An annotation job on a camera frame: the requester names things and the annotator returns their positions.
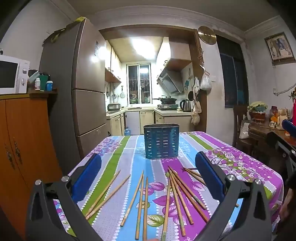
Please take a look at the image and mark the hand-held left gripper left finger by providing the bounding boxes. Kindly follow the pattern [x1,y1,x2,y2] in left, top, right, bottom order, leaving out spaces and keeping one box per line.
[25,153,103,241]

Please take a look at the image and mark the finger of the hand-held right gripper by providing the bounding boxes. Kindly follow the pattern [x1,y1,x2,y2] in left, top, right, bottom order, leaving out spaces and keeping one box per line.
[282,119,296,131]
[266,132,296,179]

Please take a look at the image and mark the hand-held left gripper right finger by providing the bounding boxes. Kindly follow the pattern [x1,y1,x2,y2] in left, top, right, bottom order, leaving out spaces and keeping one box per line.
[192,152,272,241]

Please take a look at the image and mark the blue perforated utensil holder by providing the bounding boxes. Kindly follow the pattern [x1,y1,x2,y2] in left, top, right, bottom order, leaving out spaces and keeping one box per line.
[143,124,180,160]

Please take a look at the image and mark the group of wooden chopsticks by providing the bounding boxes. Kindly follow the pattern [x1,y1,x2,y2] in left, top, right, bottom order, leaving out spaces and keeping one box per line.
[85,166,240,241]

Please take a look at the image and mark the person's right forearm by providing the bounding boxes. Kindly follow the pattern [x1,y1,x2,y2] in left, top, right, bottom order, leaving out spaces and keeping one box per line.
[279,181,296,232]

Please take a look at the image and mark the clear glass jar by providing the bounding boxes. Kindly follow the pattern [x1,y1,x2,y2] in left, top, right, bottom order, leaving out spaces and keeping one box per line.
[279,108,289,123]

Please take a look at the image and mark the red jar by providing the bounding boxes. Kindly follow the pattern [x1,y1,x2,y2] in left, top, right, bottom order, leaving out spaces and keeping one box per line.
[269,106,279,122]

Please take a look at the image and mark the dark wooden side table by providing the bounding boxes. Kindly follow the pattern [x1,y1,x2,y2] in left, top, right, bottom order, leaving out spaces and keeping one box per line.
[242,119,296,176]

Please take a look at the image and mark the potted flowers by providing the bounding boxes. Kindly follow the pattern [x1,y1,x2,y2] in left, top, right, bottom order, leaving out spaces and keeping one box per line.
[247,101,268,122]

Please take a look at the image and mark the floral striped tablecloth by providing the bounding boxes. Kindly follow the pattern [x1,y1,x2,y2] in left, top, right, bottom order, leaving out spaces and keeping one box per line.
[53,131,284,241]

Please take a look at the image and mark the dark wooden chair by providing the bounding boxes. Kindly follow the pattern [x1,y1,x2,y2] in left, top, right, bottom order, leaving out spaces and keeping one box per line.
[232,105,252,156]

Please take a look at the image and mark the hanging beige bag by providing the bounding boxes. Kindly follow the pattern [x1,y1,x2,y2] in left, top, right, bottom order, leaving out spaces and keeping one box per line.
[191,102,201,126]

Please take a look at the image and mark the orange wooden cabinet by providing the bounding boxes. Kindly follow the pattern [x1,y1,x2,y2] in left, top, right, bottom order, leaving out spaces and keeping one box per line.
[0,89,63,239]

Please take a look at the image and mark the steel electric kettle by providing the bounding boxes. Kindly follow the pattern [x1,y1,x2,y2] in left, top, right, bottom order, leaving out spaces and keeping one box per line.
[180,99,192,112]

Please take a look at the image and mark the dark framed window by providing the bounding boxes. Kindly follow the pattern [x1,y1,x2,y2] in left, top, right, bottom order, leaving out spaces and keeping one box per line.
[216,35,249,108]

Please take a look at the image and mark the kitchen base cabinets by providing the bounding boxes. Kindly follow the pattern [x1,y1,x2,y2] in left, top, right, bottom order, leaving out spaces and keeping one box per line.
[106,109,192,136]

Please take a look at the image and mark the gas stove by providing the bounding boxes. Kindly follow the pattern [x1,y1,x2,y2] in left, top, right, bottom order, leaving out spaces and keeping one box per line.
[157,103,179,110]

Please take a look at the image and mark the black wok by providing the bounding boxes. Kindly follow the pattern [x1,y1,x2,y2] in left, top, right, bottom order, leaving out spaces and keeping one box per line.
[152,95,178,104]

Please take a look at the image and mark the hanging white plastic bag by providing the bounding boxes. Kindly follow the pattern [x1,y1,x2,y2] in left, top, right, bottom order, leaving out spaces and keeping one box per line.
[200,70,212,91]

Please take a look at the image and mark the steel range hood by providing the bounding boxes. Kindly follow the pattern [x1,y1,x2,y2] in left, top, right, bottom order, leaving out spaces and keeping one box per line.
[157,69,184,96]

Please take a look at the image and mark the barred kitchen window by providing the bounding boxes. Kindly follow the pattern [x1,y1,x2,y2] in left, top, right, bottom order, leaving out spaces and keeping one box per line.
[127,64,152,106]

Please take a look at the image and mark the dark green container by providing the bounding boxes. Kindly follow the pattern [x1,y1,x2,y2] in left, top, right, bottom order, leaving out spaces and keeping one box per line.
[38,75,49,91]

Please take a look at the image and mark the brown refrigerator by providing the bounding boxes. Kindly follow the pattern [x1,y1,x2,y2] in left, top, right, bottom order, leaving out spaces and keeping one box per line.
[38,19,109,176]

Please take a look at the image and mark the white microwave oven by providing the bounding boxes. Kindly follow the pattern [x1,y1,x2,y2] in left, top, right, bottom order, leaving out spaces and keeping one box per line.
[0,55,30,95]

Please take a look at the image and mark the ceiling light panel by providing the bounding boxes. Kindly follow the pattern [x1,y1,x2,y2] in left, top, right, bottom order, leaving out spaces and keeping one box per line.
[131,37,160,58]

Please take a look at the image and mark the yellow green cloth strip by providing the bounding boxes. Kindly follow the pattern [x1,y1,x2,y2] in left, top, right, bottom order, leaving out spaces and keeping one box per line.
[43,16,87,44]

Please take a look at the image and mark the wall cable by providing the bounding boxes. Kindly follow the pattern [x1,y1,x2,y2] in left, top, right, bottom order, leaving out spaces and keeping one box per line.
[273,85,296,95]

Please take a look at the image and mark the framed wall picture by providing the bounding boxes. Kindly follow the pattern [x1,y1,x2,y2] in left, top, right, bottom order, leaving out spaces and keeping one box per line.
[264,32,296,64]

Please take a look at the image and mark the blue flower wall sticker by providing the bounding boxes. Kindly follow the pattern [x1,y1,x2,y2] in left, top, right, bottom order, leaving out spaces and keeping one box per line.
[184,70,193,90]

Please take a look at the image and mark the beige wall cabinets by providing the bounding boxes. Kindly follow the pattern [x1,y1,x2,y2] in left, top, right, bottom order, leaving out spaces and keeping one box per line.
[105,40,122,83]

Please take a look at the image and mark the round gold wall clock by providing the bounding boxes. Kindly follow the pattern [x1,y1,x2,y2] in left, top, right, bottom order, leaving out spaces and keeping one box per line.
[197,26,216,45]

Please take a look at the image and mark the beige wall cabinet above hood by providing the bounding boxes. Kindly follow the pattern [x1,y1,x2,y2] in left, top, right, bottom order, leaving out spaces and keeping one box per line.
[156,37,192,71]

